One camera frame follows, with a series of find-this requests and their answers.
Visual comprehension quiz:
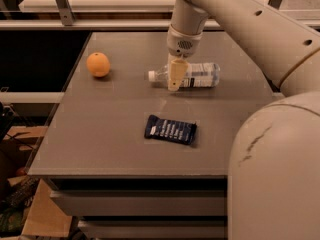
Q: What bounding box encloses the cardboard box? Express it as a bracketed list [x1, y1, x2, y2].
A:
[22, 180, 72, 238]

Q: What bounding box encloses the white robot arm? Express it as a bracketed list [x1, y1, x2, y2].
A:
[168, 0, 320, 240]

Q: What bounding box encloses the dark blue snack packet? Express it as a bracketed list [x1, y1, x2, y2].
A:
[144, 115, 197, 145]

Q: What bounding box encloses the grey drawer cabinet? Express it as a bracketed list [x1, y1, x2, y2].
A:
[51, 178, 228, 240]

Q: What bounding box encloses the metal frame rail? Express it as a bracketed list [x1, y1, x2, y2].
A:
[0, 0, 320, 32]

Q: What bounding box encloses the orange fruit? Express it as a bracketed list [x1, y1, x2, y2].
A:
[86, 52, 111, 78]

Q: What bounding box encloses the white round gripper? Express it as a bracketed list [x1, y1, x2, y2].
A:
[167, 24, 203, 91]

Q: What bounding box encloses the clear plastic water bottle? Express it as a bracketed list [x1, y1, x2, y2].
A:
[145, 62, 220, 88]

